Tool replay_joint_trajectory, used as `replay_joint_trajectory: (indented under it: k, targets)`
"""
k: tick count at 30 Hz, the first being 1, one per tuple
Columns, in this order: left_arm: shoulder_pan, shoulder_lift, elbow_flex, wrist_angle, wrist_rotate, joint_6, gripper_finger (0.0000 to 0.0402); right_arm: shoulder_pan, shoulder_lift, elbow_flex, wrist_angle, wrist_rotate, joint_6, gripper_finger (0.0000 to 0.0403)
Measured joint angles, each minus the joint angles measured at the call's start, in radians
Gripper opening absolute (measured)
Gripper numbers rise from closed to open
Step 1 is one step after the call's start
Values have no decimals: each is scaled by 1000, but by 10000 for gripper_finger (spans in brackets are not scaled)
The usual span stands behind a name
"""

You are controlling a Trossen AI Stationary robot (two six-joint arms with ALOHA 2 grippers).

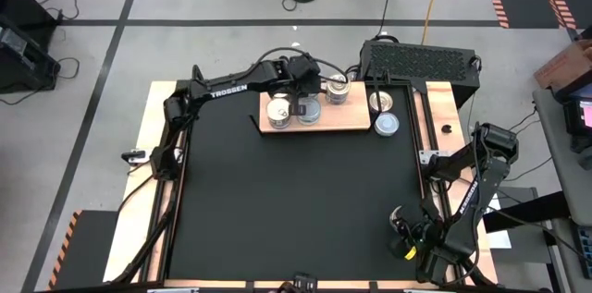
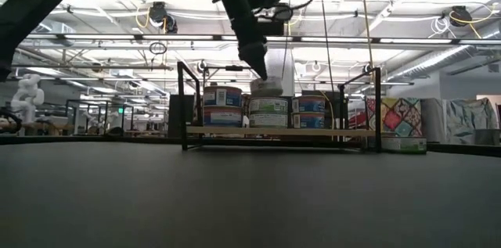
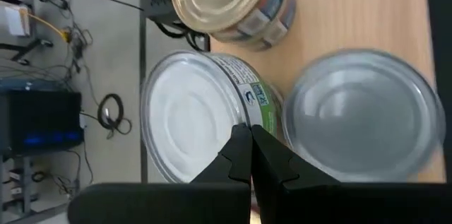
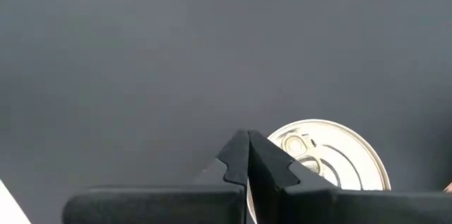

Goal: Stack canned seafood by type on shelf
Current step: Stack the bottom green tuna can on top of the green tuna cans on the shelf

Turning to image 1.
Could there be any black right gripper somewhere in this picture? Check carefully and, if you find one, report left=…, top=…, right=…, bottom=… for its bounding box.
left=390, top=208, right=449, bottom=262

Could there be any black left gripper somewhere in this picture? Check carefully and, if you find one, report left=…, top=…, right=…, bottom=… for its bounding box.
left=271, top=58, right=326, bottom=117

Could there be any cream lid seafood can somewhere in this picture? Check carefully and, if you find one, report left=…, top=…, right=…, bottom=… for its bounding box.
left=266, top=97, right=293, bottom=123

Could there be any wooden shelf with black frames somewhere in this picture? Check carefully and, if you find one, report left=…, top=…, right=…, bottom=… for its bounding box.
left=249, top=63, right=385, bottom=135

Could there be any black table mat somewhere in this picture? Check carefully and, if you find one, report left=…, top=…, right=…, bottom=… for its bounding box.
left=166, top=80, right=438, bottom=283

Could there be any white paper sheet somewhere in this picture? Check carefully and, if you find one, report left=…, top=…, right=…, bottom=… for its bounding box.
left=478, top=190, right=513, bottom=250

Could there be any black flat bar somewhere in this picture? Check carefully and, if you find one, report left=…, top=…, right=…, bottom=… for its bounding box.
left=483, top=189, right=573, bottom=234

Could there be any black computer tower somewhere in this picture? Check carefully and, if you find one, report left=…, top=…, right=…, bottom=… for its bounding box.
left=359, top=39, right=482, bottom=108

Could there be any grey side table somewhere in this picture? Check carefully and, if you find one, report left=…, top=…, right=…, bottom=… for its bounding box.
left=531, top=88, right=592, bottom=227

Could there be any black power strip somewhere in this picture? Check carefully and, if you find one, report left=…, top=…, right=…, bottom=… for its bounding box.
left=572, top=224, right=592, bottom=280

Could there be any tablet with pink screen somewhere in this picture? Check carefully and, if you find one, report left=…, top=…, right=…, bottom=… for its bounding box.
left=561, top=96, right=592, bottom=137

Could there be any brown cardboard box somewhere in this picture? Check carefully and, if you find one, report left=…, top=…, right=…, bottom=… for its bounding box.
left=534, top=38, right=592, bottom=91

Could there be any black equipment case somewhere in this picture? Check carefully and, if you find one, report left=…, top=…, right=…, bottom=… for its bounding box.
left=0, top=15, right=62, bottom=94

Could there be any black crate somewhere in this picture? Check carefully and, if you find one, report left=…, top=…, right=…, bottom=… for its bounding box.
left=0, top=0, right=60, bottom=49

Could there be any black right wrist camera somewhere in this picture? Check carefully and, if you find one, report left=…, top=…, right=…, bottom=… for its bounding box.
left=388, top=236, right=413, bottom=261

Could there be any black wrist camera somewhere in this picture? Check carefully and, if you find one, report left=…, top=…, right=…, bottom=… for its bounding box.
left=388, top=236, right=413, bottom=261
left=290, top=54, right=321, bottom=79

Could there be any black cable with yellow tag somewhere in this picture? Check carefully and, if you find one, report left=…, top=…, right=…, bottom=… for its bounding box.
left=402, top=244, right=482, bottom=287

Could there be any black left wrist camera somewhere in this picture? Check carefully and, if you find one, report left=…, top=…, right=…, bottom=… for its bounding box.
left=290, top=54, right=321, bottom=79

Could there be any silver metal bracket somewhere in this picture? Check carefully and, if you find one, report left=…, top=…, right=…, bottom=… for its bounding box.
left=418, top=149, right=440, bottom=165
left=120, top=149, right=152, bottom=167

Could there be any black table-level camera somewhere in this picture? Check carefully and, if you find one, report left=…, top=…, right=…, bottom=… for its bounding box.
left=293, top=273, right=319, bottom=293

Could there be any yellow hanging cable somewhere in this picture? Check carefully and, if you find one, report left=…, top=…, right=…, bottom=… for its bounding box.
left=420, top=0, right=452, bottom=47

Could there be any black aluminium rig frame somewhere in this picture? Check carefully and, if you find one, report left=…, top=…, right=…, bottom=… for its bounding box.
left=104, top=64, right=500, bottom=293

